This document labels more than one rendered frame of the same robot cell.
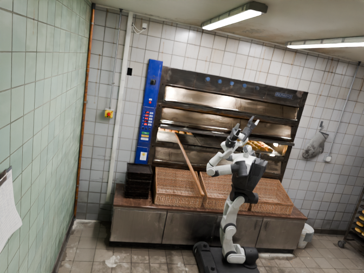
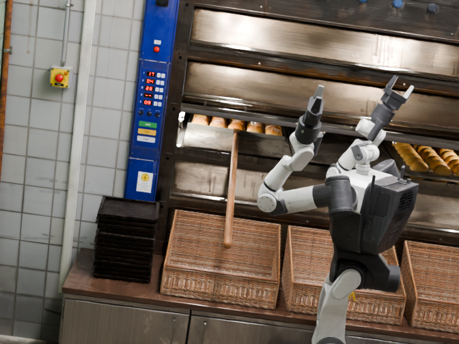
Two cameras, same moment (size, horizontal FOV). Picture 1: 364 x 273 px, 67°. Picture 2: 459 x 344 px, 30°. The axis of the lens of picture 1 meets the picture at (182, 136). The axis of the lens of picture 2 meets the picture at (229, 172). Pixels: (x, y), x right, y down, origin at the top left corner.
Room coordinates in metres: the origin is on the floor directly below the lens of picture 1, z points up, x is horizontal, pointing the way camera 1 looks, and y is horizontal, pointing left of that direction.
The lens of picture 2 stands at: (-0.80, -0.75, 2.26)
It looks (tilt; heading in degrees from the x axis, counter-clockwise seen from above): 16 degrees down; 11
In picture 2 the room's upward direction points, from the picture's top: 8 degrees clockwise
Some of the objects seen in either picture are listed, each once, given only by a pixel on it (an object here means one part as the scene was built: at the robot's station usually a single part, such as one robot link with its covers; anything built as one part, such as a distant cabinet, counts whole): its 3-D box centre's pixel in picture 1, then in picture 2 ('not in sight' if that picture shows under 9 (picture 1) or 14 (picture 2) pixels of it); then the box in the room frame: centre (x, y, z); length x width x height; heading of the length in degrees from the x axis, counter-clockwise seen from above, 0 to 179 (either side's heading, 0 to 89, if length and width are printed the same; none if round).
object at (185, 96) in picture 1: (234, 103); (372, 50); (3.49, -0.57, 1.80); 1.79 x 0.11 x 0.19; 102
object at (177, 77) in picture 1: (236, 88); (378, 9); (3.52, -0.57, 1.99); 1.80 x 0.08 x 0.21; 102
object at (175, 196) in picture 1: (176, 186); (223, 257); (3.10, -0.05, 0.72); 0.56 x 0.49 x 0.28; 101
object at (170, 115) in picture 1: (229, 123); (363, 101); (3.49, -0.57, 1.54); 1.79 x 0.11 x 0.19; 102
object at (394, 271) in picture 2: (244, 194); (365, 267); (2.62, -0.75, 1.00); 0.28 x 0.13 x 0.18; 101
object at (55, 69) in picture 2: (109, 113); (61, 76); (3.12, 0.88, 1.46); 0.10 x 0.07 x 0.10; 102
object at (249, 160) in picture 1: (248, 171); (369, 208); (2.59, -0.71, 1.26); 0.34 x 0.30 x 0.36; 156
